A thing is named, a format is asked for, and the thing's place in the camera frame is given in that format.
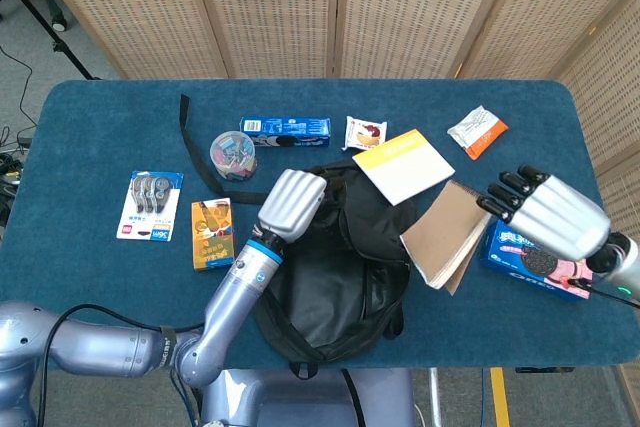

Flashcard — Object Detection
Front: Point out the correction tape blister pack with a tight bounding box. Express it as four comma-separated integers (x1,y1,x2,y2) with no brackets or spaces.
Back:
116,170,185,243

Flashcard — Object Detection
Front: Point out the black tripod stand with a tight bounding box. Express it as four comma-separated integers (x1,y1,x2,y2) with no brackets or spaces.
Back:
0,0,102,81

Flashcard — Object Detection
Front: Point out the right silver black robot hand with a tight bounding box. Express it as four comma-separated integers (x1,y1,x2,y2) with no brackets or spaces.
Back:
475,163,613,261

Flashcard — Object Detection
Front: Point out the blue-grey robot torso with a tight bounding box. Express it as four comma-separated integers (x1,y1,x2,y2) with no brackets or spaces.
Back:
199,368,417,427

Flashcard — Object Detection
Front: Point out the blue pink Oreo box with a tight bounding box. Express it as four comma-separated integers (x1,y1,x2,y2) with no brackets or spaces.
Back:
479,219,597,302

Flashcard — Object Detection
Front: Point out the white table leg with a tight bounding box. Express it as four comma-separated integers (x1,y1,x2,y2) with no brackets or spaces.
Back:
428,368,444,427

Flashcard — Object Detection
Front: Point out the orange yellow card box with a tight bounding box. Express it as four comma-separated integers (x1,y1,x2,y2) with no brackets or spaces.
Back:
190,197,238,272

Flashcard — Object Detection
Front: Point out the black backpack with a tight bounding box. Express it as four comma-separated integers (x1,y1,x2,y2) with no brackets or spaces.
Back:
179,93,419,381

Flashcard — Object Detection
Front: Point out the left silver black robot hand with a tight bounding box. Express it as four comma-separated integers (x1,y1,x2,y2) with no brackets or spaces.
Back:
256,167,329,244

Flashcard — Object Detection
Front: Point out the blue table cloth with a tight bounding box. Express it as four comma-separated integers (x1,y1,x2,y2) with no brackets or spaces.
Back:
0,78,640,372

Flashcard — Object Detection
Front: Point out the clear jar of clips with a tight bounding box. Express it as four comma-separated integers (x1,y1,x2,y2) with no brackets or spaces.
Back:
209,130,259,182

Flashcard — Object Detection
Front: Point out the floor cables bundle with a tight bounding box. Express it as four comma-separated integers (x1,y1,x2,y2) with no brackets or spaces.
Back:
0,44,40,243

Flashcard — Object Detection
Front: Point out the white pastry snack packet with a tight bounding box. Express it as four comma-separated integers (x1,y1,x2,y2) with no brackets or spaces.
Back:
341,115,389,152

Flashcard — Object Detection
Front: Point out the brown spiral notebook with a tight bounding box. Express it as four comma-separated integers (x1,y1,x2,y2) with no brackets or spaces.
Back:
399,178,494,297

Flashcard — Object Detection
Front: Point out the long blue Oreo box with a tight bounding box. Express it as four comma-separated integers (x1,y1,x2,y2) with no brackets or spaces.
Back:
239,116,332,149

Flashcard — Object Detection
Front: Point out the yellow and white notepad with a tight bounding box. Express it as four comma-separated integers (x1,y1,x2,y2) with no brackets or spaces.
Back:
351,128,456,207

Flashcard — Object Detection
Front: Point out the white orange snack packet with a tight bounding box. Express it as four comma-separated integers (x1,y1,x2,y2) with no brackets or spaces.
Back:
446,105,510,162

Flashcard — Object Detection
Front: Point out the woven folding screen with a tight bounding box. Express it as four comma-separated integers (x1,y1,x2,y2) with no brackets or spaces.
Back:
22,0,640,427

